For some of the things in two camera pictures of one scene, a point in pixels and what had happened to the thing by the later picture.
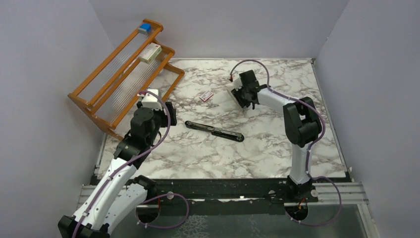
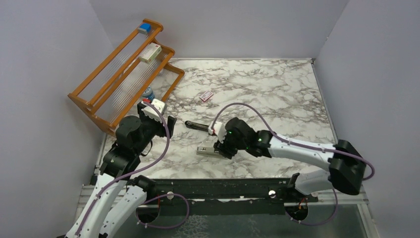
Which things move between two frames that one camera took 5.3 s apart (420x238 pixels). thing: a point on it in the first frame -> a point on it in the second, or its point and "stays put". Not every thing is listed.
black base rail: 249,192 stays put
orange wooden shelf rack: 138,71 stays put
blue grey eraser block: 144,28 stays put
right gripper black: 242,103 -> 222,148
